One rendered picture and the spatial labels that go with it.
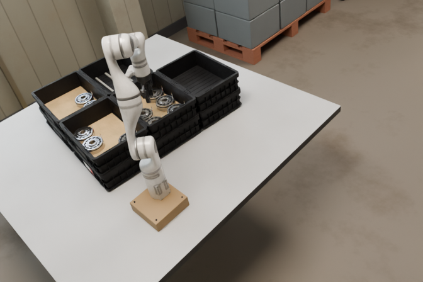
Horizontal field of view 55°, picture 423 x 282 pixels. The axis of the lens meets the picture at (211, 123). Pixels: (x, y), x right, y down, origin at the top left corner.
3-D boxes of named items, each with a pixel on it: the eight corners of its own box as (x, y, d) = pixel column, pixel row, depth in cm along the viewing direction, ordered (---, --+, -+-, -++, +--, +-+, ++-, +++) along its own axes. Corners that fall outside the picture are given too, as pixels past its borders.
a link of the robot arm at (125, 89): (97, 39, 145) (114, 105, 155) (123, 34, 145) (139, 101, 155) (102, 34, 154) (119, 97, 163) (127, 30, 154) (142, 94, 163)
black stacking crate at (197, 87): (241, 89, 228) (240, 72, 221) (201, 115, 215) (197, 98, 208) (197, 65, 253) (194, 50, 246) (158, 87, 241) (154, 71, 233)
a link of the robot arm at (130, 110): (118, 95, 163) (141, 91, 163) (133, 155, 173) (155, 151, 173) (114, 102, 154) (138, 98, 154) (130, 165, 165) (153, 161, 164)
